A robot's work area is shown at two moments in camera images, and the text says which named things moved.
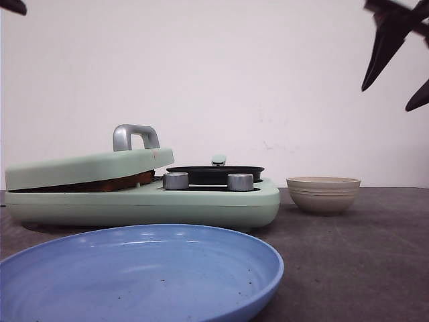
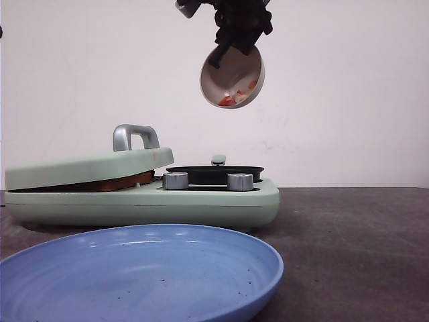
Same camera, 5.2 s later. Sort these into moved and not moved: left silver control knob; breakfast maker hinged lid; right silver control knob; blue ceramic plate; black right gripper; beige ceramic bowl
Moved: beige ceramic bowl; black right gripper
Not moved: right silver control knob; breakfast maker hinged lid; blue ceramic plate; left silver control knob
